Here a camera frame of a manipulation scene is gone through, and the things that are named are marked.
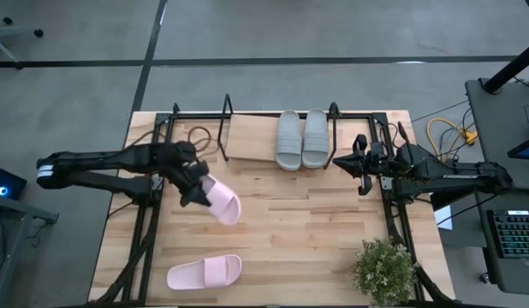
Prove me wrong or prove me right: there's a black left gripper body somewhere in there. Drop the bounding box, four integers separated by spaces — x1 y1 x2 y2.
159 140 211 194

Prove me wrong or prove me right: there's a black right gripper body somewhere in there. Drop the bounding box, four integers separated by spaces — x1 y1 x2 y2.
353 133 396 197

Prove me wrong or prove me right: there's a pink rubber slide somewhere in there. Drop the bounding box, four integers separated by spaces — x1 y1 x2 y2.
199 174 242 227
166 253 243 292

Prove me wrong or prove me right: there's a black metal wood-board shelf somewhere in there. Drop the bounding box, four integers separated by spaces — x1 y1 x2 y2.
216 92 342 171

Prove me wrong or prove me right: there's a white paper sheet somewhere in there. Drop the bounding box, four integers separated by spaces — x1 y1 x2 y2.
432 204 455 232

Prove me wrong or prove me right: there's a small green potted plant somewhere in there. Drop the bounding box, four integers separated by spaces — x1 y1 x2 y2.
352 237 419 307

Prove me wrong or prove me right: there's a dark grey desk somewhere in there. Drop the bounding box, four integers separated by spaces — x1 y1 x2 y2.
464 76 529 193

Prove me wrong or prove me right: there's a black flat monitor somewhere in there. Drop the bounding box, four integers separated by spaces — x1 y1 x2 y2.
506 134 529 162

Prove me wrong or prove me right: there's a black backlit keyboard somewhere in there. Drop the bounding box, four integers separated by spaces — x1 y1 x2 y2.
490 209 529 259

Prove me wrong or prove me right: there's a black desk pole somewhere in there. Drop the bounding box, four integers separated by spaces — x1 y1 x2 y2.
480 38 529 94

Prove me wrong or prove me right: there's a black side stand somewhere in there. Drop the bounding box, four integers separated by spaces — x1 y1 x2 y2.
0 192 60 308

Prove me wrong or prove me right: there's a black computer with blue light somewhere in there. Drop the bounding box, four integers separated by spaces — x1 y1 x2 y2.
0 163 28 201

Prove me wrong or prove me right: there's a dark keyboard desk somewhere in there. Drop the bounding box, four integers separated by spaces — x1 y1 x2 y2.
473 190 529 297

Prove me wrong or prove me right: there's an office chair base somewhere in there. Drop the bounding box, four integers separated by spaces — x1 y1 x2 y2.
0 0 45 70

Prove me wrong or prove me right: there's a brown cable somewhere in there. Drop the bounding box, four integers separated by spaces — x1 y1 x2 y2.
127 125 219 157

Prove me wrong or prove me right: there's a black metal rig frame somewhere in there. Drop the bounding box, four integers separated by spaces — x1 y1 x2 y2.
88 102 458 308

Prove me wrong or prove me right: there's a black floor cable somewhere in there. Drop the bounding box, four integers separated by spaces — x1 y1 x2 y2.
412 98 478 162

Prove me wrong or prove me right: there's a yellow cable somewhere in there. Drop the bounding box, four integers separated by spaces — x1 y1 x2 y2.
425 117 479 164

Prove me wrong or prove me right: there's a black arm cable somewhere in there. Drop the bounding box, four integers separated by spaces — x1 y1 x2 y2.
435 194 499 227

